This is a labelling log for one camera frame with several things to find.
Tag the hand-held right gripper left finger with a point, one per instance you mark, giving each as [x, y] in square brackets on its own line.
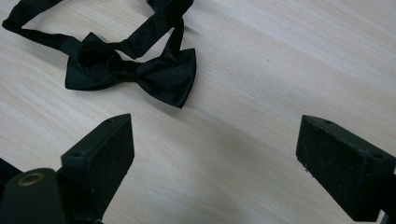
[99, 161]

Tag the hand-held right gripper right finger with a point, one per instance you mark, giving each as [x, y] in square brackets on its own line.
[339, 168]

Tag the black bow tie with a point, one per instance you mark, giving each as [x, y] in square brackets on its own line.
[162, 74]

